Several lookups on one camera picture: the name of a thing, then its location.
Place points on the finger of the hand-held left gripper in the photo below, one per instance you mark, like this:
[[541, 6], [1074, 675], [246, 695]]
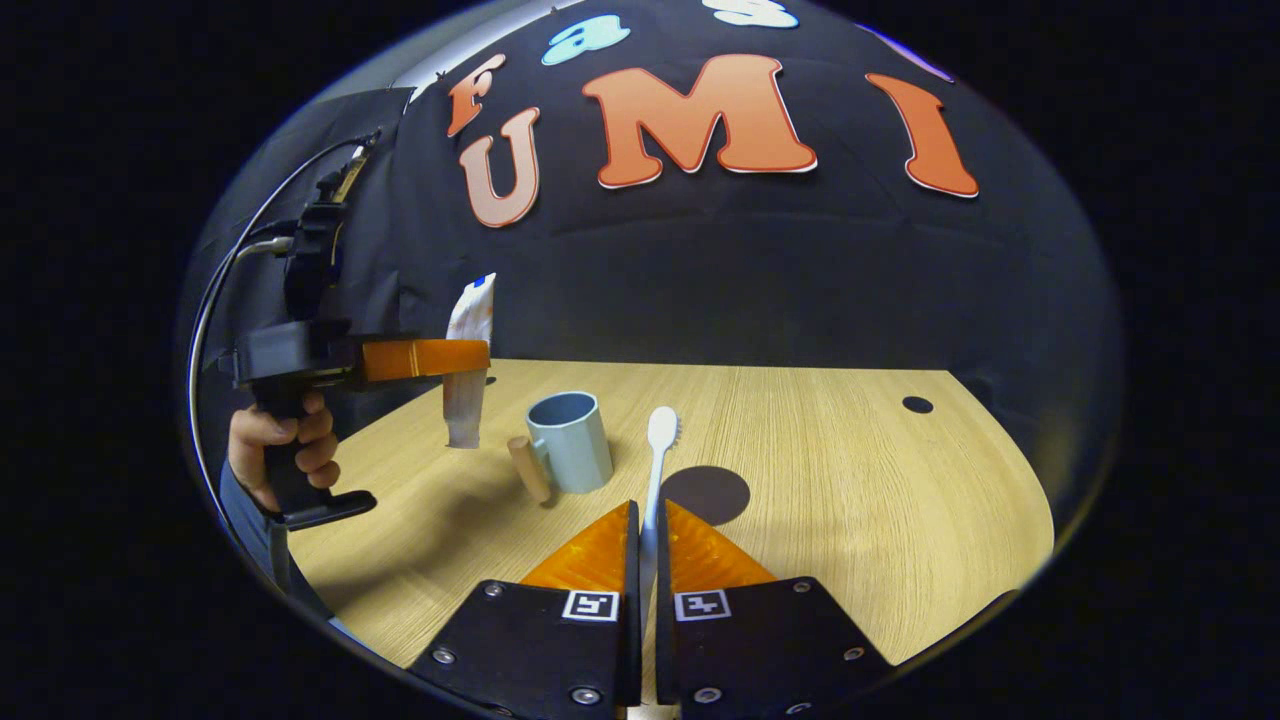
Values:
[[410, 358]]

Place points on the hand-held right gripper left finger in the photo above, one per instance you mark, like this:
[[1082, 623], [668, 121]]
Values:
[[530, 640]]

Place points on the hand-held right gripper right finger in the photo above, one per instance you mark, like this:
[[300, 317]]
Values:
[[770, 640]]

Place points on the white toothpaste tube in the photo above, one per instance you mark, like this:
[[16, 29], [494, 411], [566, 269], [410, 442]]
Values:
[[465, 410]]

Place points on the dark brown round coaster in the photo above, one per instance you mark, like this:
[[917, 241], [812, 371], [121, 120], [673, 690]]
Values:
[[715, 495]]

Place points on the white toothbrush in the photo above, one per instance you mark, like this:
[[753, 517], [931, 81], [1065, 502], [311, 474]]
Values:
[[661, 430]]

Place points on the black backdrop cloth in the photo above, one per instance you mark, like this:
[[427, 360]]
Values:
[[800, 280]]

